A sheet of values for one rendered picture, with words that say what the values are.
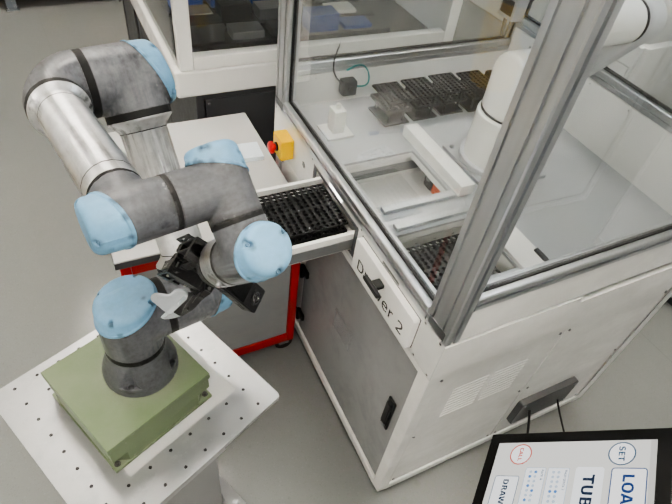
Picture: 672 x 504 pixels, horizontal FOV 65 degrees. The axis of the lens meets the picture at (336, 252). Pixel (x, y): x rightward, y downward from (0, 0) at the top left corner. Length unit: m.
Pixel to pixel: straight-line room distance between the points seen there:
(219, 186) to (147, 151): 0.35
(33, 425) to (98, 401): 0.18
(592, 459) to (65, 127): 0.92
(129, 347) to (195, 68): 1.24
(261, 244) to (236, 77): 1.50
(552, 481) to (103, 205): 0.77
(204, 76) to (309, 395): 1.26
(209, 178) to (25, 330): 1.87
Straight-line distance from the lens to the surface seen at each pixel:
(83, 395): 1.22
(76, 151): 0.79
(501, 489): 1.02
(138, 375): 1.14
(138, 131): 1.02
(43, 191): 3.09
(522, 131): 0.86
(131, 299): 1.04
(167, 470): 1.22
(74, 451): 1.28
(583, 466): 0.97
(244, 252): 0.67
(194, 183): 0.69
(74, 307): 2.50
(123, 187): 0.69
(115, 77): 1.00
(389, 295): 1.30
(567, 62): 0.80
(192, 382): 1.19
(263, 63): 2.15
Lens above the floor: 1.88
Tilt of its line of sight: 46 degrees down
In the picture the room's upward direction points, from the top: 9 degrees clockwise
